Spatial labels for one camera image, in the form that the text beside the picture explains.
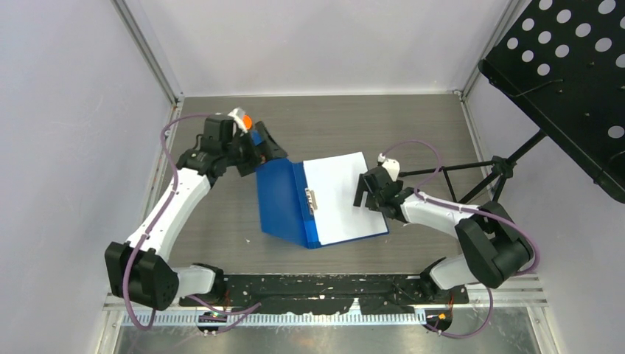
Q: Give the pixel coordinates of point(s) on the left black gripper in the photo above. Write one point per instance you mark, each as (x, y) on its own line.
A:
(268, 148)

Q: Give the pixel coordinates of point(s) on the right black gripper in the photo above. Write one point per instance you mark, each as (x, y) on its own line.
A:
(362, 187)

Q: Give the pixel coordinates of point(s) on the white paper sheets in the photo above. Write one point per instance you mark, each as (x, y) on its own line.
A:
(334, 181)

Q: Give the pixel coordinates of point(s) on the metal folder clip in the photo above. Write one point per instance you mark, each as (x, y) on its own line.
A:
(311, 200)

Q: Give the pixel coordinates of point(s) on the blue plastic folder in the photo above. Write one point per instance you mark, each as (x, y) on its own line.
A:
(283, 209)

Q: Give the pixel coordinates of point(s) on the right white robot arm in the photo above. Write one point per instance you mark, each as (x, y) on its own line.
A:
(493, 249)

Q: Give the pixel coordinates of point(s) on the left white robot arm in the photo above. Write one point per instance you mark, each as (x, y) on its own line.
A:
(138, 269)

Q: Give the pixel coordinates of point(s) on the orange letter e block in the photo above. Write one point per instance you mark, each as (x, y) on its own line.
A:
(247, 122)

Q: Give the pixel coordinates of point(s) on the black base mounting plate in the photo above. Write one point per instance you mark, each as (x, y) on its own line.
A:
(327, 294)

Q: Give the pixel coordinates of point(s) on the black perforated music stand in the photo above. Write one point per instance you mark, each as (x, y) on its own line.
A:
(562, 64)

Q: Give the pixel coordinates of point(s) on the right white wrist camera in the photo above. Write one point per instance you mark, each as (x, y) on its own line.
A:
(392, 166)

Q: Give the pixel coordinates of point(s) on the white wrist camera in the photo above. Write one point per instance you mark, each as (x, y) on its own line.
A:
(237, 114)
(392, 166)

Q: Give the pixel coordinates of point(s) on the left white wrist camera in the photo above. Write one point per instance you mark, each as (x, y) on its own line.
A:
(237, 114)

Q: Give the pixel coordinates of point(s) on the aluminium frame rail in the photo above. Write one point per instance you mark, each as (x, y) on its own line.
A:
(524, 291)

